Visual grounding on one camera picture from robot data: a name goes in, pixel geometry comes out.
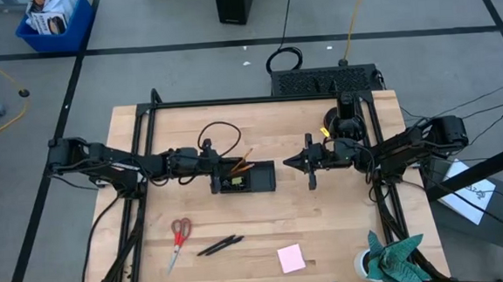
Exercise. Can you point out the black pen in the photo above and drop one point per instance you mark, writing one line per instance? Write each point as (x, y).
(216, 245)
(224, 246)

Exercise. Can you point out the pink sticky note pad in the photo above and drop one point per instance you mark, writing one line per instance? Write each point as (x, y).
(291, 258)

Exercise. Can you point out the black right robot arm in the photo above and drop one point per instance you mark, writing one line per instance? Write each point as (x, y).
(409, 146)

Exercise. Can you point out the black computer tower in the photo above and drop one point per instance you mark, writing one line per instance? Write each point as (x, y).
(234, 2)

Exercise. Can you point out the white printed carton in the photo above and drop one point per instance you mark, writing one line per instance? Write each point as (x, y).
(47, 23)

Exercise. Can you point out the white plastic packet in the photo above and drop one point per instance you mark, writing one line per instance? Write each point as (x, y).
(61, 4)

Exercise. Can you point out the blue storage bin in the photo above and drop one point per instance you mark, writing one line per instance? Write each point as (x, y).
(74, 36)

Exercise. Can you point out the black mesh desk organizer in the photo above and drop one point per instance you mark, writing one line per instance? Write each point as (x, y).
(262, 177)

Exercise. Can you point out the white printed paper sheet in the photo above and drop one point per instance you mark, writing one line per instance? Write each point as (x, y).
(469, 202)

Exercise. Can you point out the white plant pot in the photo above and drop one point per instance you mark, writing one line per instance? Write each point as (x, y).
(360, 263)

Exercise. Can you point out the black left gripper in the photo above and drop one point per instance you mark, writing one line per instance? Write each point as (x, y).
(211, 165)

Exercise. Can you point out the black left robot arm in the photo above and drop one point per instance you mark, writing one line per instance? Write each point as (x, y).
(103, 156)

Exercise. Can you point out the green artificial plant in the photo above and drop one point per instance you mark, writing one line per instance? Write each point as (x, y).
(394, 261)

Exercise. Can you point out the black floor plug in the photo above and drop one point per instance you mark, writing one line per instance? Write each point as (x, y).
(23, 93)

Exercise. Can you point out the black aluminium rig frame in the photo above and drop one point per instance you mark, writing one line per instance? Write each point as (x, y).
(253, 100)

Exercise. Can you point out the black metal stand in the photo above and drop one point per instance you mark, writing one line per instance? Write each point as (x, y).
(476, 173)

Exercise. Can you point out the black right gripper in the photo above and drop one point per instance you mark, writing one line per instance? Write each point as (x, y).
(322, 156)

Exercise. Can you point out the black perforated computer case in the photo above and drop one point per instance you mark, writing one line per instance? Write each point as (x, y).
(300, 83)

